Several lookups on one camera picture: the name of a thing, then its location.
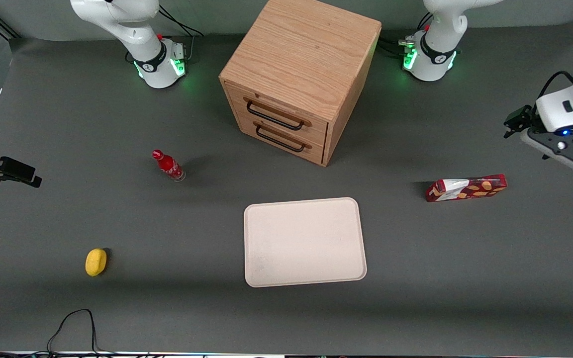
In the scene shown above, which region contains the black clamp device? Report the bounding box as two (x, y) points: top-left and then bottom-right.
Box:
(0, 143), (43, 189)

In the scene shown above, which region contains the red cola bottle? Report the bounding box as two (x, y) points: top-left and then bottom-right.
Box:
(152, 149), (186, 182)

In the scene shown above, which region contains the cream plastic tray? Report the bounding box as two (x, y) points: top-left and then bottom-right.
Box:
(243, 197), (368, 288)

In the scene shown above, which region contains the black left arm base cable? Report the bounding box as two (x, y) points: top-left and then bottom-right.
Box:
(380, 12), (434, 59)

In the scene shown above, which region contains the black arm base cable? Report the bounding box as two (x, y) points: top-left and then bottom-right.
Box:
(159, 6), (204, 64)
(380, 12), (434, 59)

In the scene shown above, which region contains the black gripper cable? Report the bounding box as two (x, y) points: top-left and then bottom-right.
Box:
(538, 71), (573, 106)

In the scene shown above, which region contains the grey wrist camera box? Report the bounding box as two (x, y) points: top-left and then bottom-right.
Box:
(520, 127), (573, 172)

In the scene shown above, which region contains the yellow lemon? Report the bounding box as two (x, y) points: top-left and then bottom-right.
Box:
(85, 248), (108, 277)

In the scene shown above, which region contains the black looped cable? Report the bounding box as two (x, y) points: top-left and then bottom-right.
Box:
(47, 309), (100, 357)

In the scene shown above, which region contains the black drawer handle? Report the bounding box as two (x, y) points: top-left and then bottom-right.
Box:
(254, 122), (312, 153)
(245, 98), (312, 131)

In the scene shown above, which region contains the black right arm base cable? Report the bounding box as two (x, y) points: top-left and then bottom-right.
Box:
(159, 6), (204, 64)

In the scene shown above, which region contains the red cookie box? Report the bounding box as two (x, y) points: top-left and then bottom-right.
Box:
(426, 174), (508, 202)

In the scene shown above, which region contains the wooden drawer cabinet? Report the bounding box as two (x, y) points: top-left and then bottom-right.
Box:
(219, 0), (382, 167)

